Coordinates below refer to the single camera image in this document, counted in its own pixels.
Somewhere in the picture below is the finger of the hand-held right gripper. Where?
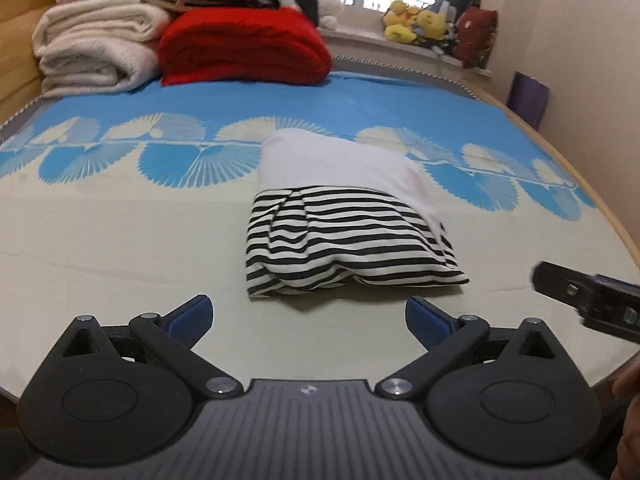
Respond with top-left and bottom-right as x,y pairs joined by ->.
592,273 -> 640,295
531,261 -> 640,346

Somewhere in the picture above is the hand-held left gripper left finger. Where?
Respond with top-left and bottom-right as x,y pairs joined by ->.
47,294 -> 246,401

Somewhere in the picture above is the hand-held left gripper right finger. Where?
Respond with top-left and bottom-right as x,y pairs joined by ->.
374,296 -> 572,401

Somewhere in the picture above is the black white striped shirt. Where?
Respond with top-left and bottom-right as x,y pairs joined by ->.
244,128 -> 471,302

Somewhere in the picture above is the blue printed bedsheet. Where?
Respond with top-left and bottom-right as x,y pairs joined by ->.
0,70 -> 640,403

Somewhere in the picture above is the purple folder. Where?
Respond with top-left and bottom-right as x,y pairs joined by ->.
506,71 -> 551,132

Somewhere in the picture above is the red plush toy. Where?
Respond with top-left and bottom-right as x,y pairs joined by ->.
454,7 -> 499,69

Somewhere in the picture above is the red folded blanket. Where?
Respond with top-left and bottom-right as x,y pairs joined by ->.
157,7 -> 334,88

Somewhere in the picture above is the white window sill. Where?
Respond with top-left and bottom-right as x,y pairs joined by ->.
320,24 -> 495,77

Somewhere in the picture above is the cream folded blanket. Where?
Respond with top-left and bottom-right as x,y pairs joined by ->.
32,1 -> 174,99

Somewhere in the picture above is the yellow plush toy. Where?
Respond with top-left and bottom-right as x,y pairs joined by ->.
415,7 -> 449,42
382,1 -> 420,44

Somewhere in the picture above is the dark striped folded cloth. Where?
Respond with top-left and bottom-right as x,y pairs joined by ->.
147,0 -> 284,14

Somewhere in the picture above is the white plush toy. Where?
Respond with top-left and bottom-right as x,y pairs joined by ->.
316,0 -> 347,32

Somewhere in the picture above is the wooden headboard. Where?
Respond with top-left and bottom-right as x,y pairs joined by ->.
0,0 -> 85,127

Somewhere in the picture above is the wooden bed frame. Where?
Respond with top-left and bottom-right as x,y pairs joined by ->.
450,77 -> 640,391

